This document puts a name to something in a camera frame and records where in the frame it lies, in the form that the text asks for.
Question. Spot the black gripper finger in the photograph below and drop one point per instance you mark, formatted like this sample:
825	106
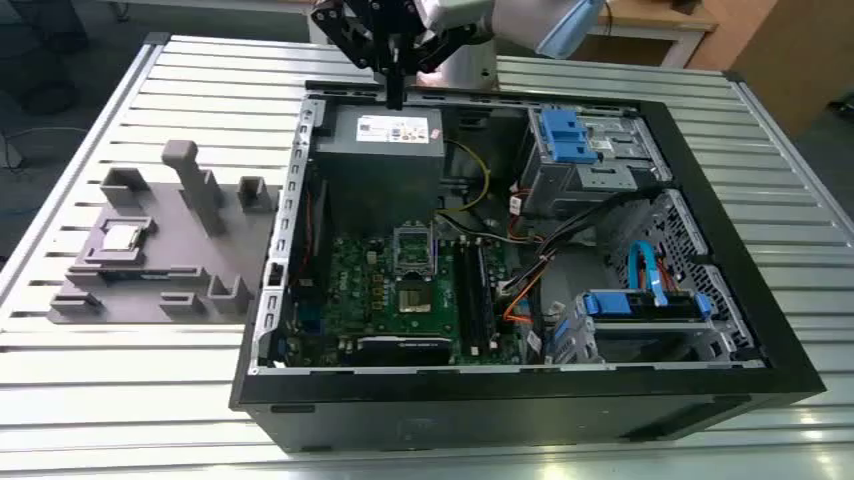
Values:
447	45
334	25

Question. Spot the silver square CPU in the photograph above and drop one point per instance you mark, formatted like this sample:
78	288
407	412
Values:
120	239

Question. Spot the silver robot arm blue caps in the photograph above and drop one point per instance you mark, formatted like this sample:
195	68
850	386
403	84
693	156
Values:
470	65

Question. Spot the CPU socket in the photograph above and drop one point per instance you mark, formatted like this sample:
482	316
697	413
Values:
421	297

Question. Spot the white power supply label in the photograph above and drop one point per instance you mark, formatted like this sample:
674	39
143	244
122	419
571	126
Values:
394	130

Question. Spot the grey power supply unit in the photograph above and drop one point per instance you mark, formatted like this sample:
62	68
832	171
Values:
374	185

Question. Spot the grey metal drive cage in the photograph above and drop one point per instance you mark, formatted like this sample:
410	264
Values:
601	180

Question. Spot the thin metal locking lever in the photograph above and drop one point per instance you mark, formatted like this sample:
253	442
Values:
435	260

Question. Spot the grey parts rack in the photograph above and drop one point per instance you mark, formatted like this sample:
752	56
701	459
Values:
167	240

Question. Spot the black RAM slot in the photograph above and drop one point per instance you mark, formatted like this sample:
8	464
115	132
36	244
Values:
467	300
486	300

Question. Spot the wooden cabinet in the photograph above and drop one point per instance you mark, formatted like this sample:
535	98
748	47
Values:
794	60

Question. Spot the green motherboard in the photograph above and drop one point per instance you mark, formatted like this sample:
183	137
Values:
361	320

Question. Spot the hard disk in blue carrier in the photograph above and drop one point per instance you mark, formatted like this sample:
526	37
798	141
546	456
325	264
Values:
607	305

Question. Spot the dark RAM stick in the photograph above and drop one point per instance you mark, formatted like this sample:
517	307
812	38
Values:
143	275

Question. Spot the black graphics card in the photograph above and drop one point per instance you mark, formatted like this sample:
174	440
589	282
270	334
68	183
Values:
401	350

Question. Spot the metal disk bay cage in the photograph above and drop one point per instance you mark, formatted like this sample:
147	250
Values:
668	325

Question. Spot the black open PC case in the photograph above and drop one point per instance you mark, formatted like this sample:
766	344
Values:
467	415

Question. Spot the blue plastic bay bracket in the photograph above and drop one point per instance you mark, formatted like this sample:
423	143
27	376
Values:
567	130

